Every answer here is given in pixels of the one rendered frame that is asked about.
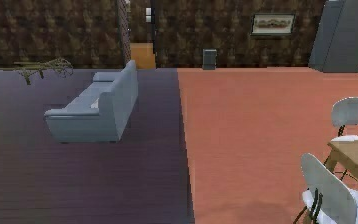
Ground small grey bin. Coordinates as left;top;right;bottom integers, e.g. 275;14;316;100
202;48;218;71

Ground grey-blue sofa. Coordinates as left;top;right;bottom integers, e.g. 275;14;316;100
43;59;139;144

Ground white chair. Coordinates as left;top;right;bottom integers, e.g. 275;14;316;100
330;96;358;143
292;152;358;224

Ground wooden table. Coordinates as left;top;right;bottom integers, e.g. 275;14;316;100
323;140;358;194

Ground grey fridge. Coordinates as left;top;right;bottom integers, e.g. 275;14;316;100
308;0;358;74

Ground framed wall picture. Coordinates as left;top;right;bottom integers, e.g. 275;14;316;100
250;13;296;36

